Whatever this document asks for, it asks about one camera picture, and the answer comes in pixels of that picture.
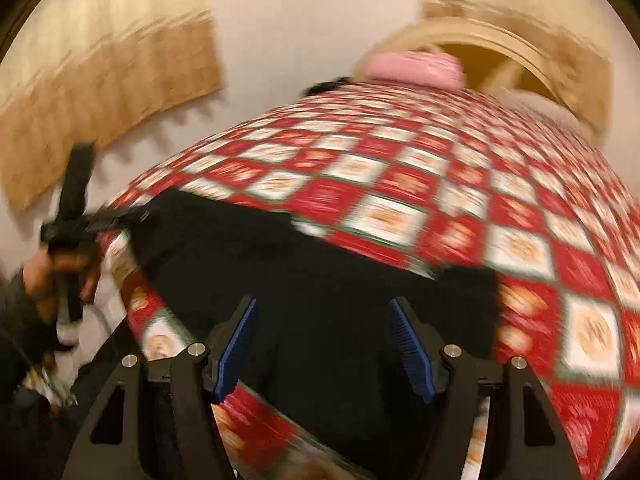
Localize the small black object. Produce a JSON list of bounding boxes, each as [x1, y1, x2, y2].
[[301, 76, 352, 97]]

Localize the beige wide floral curtain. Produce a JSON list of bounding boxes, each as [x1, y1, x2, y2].
[[0, 0, 224, 213]]

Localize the striped pillow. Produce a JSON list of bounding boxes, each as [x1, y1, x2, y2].
[[520, 92, 596, 133]]

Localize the pink folded blanket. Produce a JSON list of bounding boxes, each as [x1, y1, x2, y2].
[[364, 50, 467, 87]]

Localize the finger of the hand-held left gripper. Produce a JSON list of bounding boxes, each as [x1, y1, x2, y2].
[[85, 205, 162, 235], [59, 142, 97, 221]]

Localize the black pants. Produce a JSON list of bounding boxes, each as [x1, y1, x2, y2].
[[131, 189, 502, 480]]

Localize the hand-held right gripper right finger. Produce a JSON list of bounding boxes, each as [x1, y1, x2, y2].
[[389, 296, 583, 480]]

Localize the cream wooden headboard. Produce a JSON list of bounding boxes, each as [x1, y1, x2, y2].
[[350, 16, 603, 136]]

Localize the red checkered printed bedspread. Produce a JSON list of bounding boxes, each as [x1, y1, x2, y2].
[[100, 80, 640, 480]]

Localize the person's left forearm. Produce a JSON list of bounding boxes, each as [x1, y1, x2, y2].
[[0, 269, 58, 366]]

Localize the person's left hand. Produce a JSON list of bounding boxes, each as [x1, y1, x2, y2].
[[24, 247, 102, 322]]

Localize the beige valanced floral curtain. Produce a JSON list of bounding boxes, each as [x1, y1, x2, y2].
[[419, 0, 615, 136]]

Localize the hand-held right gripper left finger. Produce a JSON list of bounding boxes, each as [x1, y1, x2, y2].
[[61, 296, 259, 480]]

